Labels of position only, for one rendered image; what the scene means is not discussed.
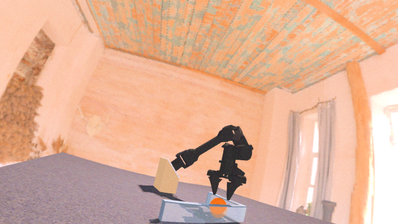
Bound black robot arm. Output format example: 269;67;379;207
171;125;253;176

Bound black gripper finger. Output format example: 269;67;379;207
226;182;243;200
208;177;222;194

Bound clear low corner walls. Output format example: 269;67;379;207
162;202;246;223

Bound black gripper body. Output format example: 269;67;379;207
207;158;247;184

